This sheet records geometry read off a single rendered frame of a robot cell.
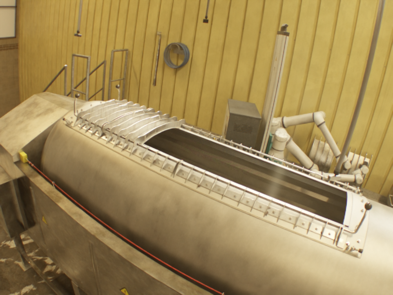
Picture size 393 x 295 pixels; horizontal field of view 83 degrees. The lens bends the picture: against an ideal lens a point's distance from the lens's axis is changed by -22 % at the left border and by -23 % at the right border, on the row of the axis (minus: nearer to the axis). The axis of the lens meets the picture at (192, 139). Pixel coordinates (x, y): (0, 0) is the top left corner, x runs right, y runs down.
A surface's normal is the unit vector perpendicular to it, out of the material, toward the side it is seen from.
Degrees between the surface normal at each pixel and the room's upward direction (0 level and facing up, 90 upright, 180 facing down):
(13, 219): 90
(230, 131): 90
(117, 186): 55
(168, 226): 60
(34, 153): 90
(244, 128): 90
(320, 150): 68
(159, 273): 1
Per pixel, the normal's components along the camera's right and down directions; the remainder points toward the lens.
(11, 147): -0.06, -0.75
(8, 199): 0.84, 0.32
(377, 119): -0.53, 0.27
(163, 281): 0.14, -0.91
